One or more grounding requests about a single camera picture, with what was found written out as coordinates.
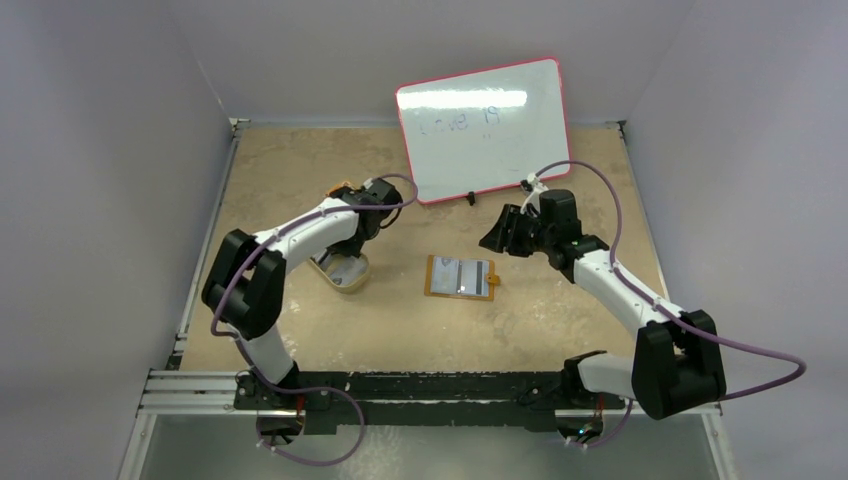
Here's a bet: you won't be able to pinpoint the aluminium frame rails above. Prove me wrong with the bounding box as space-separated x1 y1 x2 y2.
119 119 737 480

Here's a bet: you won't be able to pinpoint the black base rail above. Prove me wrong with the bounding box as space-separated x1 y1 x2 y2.
234 371 625 435

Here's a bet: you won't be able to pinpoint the white VIP card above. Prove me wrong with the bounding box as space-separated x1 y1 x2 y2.
430 256 461 295

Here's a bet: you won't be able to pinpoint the beige oval card tray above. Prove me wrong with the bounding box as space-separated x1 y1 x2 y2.
309 251 371 294

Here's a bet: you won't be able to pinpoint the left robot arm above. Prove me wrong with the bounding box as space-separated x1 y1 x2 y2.
201 174 408 409

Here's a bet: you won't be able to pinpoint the pink framed whiteboard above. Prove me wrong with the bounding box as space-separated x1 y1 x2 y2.
395 57 571 205

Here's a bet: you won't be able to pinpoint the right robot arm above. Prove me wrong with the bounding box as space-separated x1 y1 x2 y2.
479 189 727 420

